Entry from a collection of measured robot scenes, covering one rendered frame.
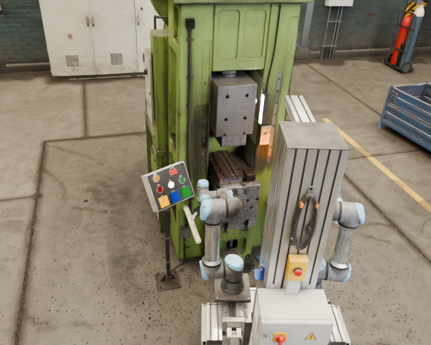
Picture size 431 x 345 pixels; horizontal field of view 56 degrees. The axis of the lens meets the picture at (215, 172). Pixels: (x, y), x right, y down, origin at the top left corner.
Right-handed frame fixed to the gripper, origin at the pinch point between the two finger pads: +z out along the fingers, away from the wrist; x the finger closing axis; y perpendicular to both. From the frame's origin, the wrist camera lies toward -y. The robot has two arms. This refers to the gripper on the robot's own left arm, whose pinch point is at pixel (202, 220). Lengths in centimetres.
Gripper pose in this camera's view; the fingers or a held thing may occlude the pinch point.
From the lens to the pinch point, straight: 293.6
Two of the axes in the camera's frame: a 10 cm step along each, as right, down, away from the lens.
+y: 0.2, 5.4, -8.4
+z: -0.4, 8.4, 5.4
